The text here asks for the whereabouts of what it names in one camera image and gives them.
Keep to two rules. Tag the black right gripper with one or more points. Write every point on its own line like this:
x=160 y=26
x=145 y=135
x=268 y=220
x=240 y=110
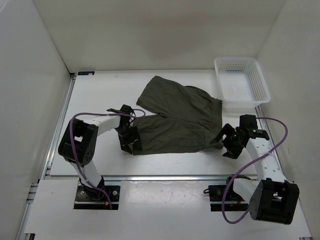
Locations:
x=232 y=152

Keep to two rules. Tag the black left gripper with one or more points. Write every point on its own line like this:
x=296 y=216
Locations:
x=134 y=138

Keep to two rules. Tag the olive green shorts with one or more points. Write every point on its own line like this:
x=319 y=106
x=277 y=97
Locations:
x=184 y=119

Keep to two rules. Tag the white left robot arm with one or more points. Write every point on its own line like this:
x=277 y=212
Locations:
x=79 y=140

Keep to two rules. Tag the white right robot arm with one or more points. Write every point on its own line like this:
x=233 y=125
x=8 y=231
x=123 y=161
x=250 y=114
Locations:
x=260 y=183

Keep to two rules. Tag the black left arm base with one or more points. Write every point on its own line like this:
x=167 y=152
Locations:
x=86 y=199

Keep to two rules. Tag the white plastic perforated basket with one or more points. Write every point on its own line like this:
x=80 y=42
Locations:
x=241 y=81

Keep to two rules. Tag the blue corner label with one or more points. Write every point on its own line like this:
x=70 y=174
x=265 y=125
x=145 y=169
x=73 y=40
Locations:
x=86 y=73

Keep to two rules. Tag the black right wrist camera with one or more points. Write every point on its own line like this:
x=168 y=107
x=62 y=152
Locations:
x=248 y=121

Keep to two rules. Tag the aluminium frame rail front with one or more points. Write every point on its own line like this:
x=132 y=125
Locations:
x=165 y=178

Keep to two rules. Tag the aluminium frame rail left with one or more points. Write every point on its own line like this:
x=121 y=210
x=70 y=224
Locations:
x=46 y=161

